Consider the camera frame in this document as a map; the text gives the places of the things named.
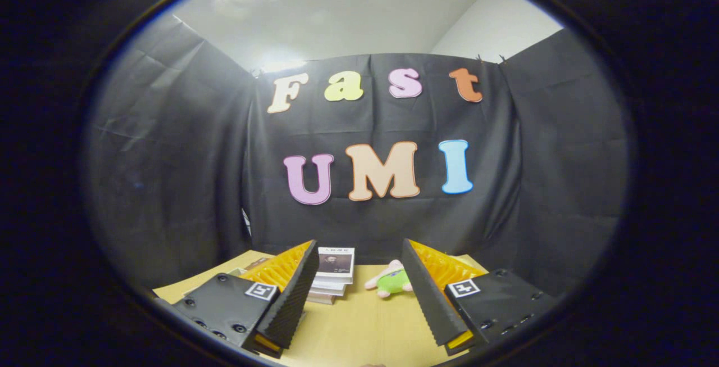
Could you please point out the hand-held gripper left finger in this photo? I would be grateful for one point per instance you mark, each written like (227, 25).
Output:
(292, 294)

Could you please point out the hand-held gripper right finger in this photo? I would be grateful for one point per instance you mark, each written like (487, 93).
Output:
(427, 294)

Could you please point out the pink-edged book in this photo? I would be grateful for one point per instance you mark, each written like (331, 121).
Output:
(321, 298)

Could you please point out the pink and green plush toy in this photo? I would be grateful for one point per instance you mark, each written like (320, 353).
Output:
(392, 281)

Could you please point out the white paperback book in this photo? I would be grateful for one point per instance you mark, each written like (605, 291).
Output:
(328, 287)

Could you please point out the white book with portrait cover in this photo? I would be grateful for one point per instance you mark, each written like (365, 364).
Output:
(336, 263)

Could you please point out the black backdrop cloth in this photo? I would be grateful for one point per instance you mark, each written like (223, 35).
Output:
(185, 187)

